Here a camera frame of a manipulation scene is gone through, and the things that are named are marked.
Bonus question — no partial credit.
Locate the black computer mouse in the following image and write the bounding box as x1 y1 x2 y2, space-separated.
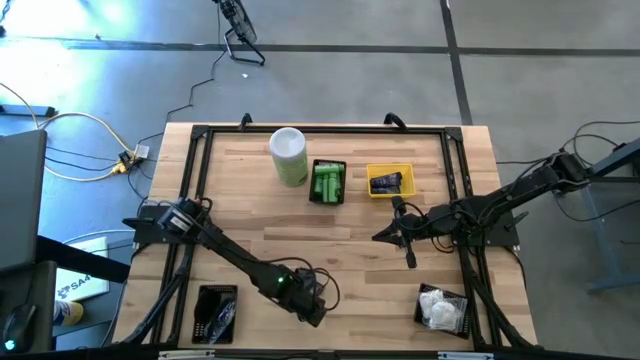
1 303 37 354

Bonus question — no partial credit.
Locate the black desk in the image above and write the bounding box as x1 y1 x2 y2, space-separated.
0 234 132 354

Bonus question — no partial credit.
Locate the grey computer case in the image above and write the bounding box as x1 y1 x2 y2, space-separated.
0 128 49 274

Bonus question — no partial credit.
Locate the silver aluminium bar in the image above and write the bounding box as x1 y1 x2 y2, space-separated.
158 349 216 359
437 351 495 360

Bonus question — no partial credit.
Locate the green white disinfecting wipes canister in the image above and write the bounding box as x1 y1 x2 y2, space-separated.
268 126 310 189

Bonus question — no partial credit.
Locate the black floor fan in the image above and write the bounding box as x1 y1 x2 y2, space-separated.
213 0 267 67

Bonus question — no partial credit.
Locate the black aluminium table frame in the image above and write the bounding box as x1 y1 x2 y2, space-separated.
112 123 539 360

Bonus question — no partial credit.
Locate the yellow white round object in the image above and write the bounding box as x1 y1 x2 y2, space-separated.
53 299 85 327

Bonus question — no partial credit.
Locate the black floor cable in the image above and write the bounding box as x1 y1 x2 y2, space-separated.
494 118 640 224
135 4 224 146

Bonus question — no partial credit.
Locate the white printed box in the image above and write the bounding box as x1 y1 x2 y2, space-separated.
53 235 111 303

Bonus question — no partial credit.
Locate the black slotted plastic basket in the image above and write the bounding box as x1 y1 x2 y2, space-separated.
412 282 472 341
308 158 348 206
192 283 240 346

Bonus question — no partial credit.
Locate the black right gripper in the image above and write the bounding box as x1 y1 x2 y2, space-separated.
371 195 429 270

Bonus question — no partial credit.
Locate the black floor bar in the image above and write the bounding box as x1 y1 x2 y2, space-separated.
0 103 57 118

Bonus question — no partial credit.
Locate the grey metal table frame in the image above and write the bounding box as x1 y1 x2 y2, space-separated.
574 137 640 294

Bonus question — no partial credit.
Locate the yellow slotted plastic basket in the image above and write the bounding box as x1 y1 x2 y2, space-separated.
366 162 417 200

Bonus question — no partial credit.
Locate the cream floor cable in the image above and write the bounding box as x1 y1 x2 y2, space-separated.
0 82 139 182

